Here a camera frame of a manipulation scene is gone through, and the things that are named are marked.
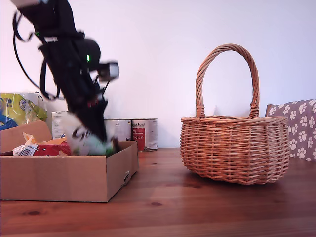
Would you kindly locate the brown cardboard box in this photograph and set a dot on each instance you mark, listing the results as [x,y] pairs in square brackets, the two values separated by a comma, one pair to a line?
[61,180]

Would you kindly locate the tin can red label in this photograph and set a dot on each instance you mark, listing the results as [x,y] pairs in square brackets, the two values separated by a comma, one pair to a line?
[148,133]

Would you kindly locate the yellow green printed plastic bag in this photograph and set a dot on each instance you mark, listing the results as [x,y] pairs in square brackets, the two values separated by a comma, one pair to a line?
[14,111]

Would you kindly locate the white carton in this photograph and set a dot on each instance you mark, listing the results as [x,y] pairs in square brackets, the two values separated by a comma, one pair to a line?
[58,123]

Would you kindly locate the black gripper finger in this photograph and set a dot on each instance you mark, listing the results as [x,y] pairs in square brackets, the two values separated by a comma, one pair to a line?
[95,118]

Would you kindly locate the pale grey gripper camera box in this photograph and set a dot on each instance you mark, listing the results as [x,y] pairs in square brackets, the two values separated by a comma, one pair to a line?
[111,70]

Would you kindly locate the pale yellow snack bag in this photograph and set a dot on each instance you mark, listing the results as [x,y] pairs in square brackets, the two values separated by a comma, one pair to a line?
[32,139]

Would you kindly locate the white green Easter egg bag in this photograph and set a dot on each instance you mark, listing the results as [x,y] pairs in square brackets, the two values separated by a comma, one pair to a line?
[91,148]

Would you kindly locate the red snack bag white label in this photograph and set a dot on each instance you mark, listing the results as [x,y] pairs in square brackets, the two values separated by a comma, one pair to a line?
[51,149]

